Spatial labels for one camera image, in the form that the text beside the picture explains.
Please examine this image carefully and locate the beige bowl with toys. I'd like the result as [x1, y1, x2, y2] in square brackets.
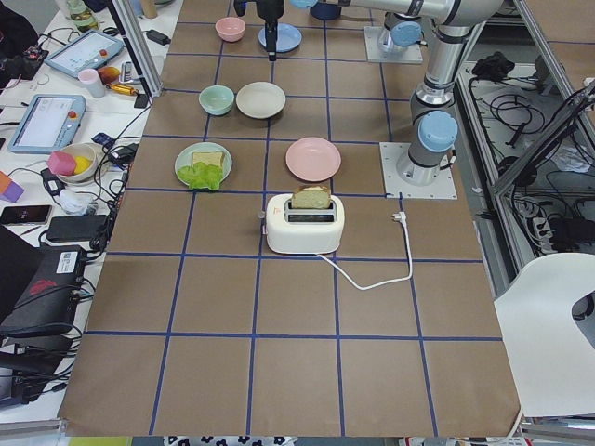
[55, 142, 102, 185]

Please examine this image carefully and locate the white toaster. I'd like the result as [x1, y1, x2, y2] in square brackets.
[264, 193, 345, 255]

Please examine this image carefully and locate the blue teach pendant near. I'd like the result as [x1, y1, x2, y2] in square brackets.
[7, 95, 86, 154]

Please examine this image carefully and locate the aluminium frame post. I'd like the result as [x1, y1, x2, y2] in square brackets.
[109, 0, 163, 98]

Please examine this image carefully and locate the black power bank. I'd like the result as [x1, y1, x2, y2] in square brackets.
[46, 215, 107, 243]

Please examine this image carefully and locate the pink cup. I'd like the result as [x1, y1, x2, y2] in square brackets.
[77, 69, 106, 98]

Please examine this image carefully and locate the pink plate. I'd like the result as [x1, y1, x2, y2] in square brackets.
[285, 137, 341, 182]

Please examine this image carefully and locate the yellow toy ball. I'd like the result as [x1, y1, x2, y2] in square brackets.
[73, 156, 94, 176]

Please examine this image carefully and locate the orange gold screwdriver handle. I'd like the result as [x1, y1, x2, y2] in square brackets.
[105, 84, 139, 96]

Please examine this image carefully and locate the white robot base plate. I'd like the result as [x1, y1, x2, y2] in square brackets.
[379, 142, 457, 200]

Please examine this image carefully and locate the green bowl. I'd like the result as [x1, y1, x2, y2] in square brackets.
[199, 85, 235, 116]

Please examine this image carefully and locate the cream plate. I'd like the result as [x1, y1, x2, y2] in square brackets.
[235, 82, 285, 119]

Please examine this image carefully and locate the pink bowl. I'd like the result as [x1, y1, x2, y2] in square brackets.
[215, 17, 246, 43]

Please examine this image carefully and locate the green lettuce leaf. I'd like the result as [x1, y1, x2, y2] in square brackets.
[177, 163, 223, 190]

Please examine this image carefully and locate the black smartphone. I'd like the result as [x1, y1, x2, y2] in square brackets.
[1, 204, 53, 226]

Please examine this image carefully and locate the blue plate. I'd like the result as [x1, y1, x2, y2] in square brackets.
[276, 22, 302, 53]

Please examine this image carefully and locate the blue teach pendant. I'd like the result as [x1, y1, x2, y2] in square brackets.
[7, 95, 86, 154]
[45, 30, 124, 78]

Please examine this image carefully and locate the bread slice on plate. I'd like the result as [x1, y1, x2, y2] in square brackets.
[192, 151, 225, 168]

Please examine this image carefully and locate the black power adapter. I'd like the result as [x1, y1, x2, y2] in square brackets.
[145, 29, 171, 46]

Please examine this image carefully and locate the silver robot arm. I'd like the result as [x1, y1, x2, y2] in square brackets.
[256, 1, 423, 61]
[350, 0, 502, 187]

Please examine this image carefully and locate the blue teach pendant far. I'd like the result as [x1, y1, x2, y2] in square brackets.
[45, 30, 124, 78]

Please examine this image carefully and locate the white toaster power cable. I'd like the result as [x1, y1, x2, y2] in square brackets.
[313, 211, 415, 292]

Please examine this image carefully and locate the bread slice in toaster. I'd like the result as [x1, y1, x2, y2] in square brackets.
[290, 186, 331, 209]

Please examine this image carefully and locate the pink toy block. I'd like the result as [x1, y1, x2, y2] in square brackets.
[47, 151, 76, 176]

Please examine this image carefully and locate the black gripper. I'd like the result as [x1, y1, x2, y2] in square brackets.
[257, 0, 284, 62]

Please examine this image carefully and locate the light green plate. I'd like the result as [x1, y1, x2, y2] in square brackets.
[175, 142, 232, 190]

